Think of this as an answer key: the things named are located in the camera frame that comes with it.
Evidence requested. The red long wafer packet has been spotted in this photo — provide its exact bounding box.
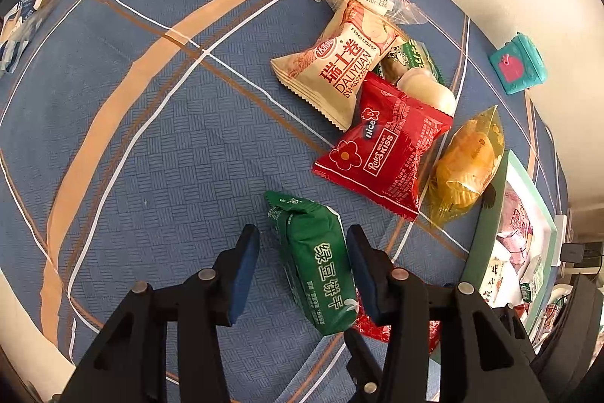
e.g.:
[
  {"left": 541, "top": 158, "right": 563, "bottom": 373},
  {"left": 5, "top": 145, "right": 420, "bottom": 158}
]
[{"left": 353, "top": 292, "right": 441, "bottom": 354}]

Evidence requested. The green mung bean cake packet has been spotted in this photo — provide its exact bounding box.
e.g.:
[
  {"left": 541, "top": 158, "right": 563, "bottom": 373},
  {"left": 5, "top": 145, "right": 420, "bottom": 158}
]
[{"left": 264, "top": 191, "right": 358, "bottom": 335}]

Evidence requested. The purple swiss roll packet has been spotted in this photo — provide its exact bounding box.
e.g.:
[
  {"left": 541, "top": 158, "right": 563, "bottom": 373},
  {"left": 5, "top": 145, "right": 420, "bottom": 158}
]
[{"left": 496, "top": 183, "right": 533, "bottom": 272}]

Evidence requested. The yellow soft bread packet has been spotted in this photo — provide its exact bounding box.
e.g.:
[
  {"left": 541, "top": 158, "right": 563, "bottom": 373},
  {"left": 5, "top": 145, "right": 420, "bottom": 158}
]
[{"left": 428, "top": 105, "right": 505, "bottom": 226}]

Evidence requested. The red raisin kiss packet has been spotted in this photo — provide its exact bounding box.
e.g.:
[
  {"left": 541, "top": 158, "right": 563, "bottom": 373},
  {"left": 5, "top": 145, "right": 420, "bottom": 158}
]
[{"left": 312, "top": 73, "right": 453, "bottom": 221}]

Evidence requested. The beige swiss roll packet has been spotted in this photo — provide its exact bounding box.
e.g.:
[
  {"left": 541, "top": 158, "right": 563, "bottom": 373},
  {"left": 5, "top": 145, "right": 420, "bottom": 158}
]
[{"left": 270, "top": 0, "right": 408, "bottom": 131}]

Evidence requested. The green cow cookie packet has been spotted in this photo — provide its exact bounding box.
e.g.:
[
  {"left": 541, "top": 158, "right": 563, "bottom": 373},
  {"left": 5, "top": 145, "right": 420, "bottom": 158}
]
[{"left": 374, "top": 40, "right": 444, "bottom": 85}]

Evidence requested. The white red small snack packet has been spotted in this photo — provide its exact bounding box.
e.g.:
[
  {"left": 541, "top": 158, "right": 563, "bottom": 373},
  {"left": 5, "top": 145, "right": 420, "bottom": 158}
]
[{"left": 479, "top": 257, "right": 523, "bottom": 308}]

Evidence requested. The pale green small snack packet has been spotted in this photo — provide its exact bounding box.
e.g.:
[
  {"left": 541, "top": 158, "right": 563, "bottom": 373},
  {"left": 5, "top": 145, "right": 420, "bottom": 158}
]
[{"left": 519, "top": 256, "right": 544, "bottom": 304}]

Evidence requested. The black power adapter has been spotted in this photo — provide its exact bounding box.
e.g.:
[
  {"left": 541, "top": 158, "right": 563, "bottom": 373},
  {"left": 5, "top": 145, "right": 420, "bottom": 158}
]
[{"left": 560, "top": 242, "right": 586, "bottom": 264}]

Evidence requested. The mint white shallow tray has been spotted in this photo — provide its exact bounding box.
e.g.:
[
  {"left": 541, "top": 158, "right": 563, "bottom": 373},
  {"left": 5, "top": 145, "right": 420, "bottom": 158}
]
[{"left": 426, "top": 149, "right": 559, "bottom": 401}]

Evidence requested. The white power strip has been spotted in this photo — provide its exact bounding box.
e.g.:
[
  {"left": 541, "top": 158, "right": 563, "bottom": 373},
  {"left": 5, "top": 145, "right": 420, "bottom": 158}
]
[{"left": 552, "top": 214, "right": 568, "bottom": 267}]

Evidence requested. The blue plaid tablecloth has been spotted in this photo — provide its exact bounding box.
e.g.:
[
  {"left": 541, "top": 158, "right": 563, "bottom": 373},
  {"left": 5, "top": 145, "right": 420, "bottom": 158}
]
[{"left": 1, "top": 0, "right": 568, "bottom": 402}]

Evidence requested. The teal pink toy box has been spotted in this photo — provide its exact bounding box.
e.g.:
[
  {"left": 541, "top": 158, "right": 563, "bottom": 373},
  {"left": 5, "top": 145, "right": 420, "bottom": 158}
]
[{"left": 489, "top": 32, "right": 548, "bottom": 95}]

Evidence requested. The white blue packet at edge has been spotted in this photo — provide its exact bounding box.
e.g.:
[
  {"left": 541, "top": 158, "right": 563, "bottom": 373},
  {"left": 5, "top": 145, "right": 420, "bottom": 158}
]
[{"left": 1, "top": 0, "right": 60, "bottom": 75}]

